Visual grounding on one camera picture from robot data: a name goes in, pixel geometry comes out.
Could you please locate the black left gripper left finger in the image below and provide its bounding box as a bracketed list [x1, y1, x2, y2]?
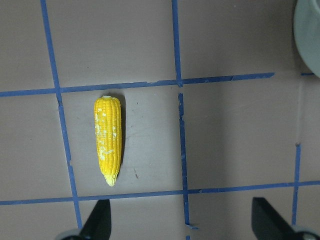
[79, 199, 112, 240]

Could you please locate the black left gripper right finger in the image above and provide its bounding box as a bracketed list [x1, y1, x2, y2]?
[251, 197, 304, 240]

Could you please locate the yellow corn cob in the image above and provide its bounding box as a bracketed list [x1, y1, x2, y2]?
[94, 95, 122, 187]

